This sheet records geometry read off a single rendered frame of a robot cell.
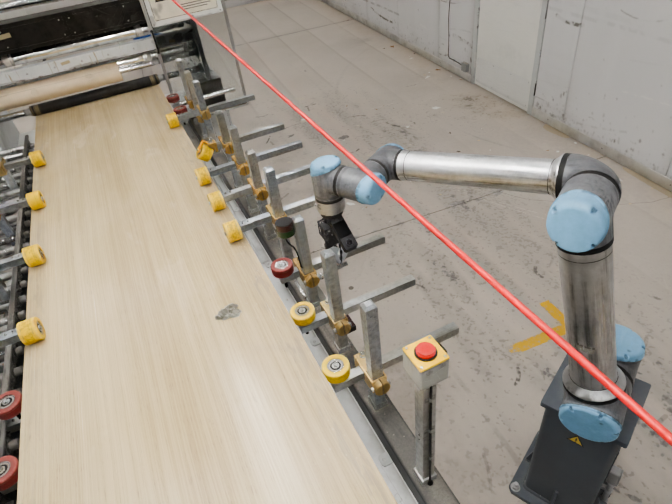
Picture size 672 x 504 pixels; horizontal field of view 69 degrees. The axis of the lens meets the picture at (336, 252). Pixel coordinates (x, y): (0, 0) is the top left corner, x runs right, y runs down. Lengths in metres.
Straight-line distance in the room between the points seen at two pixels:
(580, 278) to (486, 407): 1.33
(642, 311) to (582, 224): 1.94
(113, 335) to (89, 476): 0.48
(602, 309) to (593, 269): 0.12
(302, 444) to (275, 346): 0.34
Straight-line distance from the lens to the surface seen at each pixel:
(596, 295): 1.24
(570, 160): 1.26
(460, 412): 2.41
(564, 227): 1.13
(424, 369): 1.01
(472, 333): 2.70
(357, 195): 1.36
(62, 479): 1.51
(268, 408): 1.39
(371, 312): 1.26
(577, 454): 1.92
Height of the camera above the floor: 2.03
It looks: 39 degrees down
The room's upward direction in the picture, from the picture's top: 8 degrees counter-clockwise
